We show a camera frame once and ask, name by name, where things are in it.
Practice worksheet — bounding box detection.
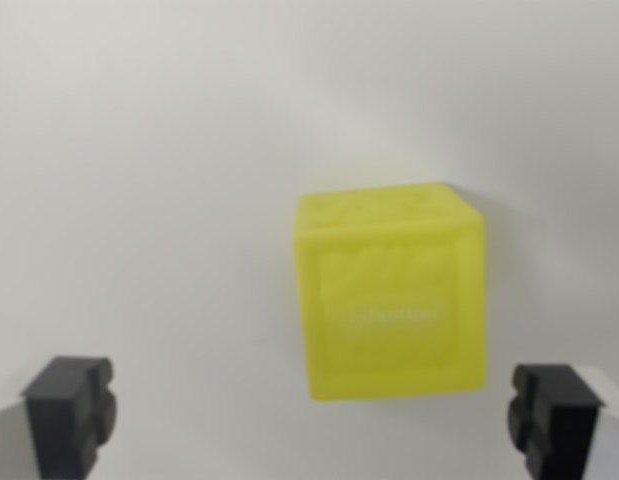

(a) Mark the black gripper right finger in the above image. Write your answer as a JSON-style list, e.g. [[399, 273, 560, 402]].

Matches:
[[505, 363, 619, 480]]

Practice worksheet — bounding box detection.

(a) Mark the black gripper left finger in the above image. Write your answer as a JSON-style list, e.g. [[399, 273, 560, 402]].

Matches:
[[0, 355, 120, 480]]

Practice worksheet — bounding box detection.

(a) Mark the yellow rubber cube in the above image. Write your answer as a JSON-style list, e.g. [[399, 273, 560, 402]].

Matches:
[[291, 180, 489, 402]]

